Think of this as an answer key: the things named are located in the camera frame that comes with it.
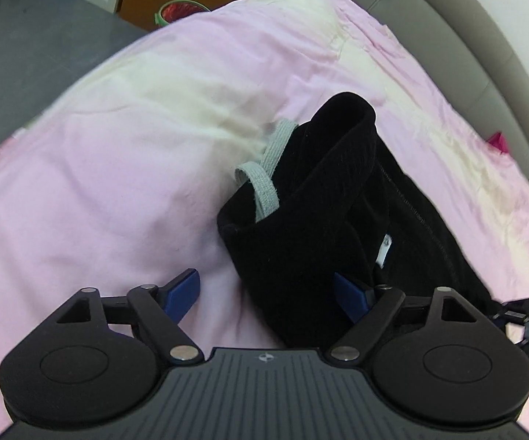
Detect pink floral blanket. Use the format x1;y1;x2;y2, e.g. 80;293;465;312
0;0;529;436

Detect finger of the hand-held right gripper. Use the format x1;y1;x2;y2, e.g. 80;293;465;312
493;298;529;331

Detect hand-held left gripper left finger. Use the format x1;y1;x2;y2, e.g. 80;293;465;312
51;269;203;366

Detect green trash bin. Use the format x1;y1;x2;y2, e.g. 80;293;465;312
157;0;211;28

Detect black pants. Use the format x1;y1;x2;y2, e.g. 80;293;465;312
217;92;506;349

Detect grey padded headboard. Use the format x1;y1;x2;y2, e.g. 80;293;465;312
367;0;529;202

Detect magenta cloth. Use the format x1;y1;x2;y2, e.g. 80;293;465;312
486;131;510;154

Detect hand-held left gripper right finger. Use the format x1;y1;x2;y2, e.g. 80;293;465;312
327;272;480;366

